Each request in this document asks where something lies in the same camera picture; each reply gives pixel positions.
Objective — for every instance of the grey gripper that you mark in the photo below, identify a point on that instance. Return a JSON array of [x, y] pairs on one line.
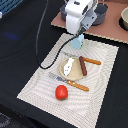
[[87, 21]]

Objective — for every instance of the brown sausage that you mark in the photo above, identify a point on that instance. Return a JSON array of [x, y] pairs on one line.
[[83, 67]]

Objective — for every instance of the small white salt shaker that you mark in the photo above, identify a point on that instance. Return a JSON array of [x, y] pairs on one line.
[[68, 66]]

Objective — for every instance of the red tomato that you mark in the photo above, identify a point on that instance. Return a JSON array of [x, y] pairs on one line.
[[61, 92]]

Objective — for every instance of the light blue milk carton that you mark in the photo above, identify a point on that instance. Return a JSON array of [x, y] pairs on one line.
[[77, 42]]

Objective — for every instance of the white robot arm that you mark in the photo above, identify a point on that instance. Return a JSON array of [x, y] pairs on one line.
[[80, 14]]

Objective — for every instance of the large grey pot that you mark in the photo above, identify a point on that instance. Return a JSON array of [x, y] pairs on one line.
[[100, 11]]

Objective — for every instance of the brown stove board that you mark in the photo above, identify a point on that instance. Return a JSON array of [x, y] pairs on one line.
[[109, 29]]

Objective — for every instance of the small grey pot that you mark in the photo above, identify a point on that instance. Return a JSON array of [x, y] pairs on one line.
[[63, 12]]

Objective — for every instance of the beige bowl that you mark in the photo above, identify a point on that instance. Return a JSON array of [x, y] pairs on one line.
[[124, 16]]

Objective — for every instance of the round tan plate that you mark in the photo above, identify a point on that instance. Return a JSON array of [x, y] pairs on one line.
[[75, 73]]

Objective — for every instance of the blue basket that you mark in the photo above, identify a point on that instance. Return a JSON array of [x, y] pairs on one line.
[[8, 5]]

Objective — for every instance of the beige woven placemat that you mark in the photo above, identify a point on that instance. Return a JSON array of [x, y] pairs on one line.
[[81, 108]]

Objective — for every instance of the knife with orange handle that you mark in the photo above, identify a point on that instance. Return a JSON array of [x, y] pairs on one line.
[[85, 59]]

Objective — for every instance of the fork with orange handle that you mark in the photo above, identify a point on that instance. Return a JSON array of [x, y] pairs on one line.
[[58, 78]]

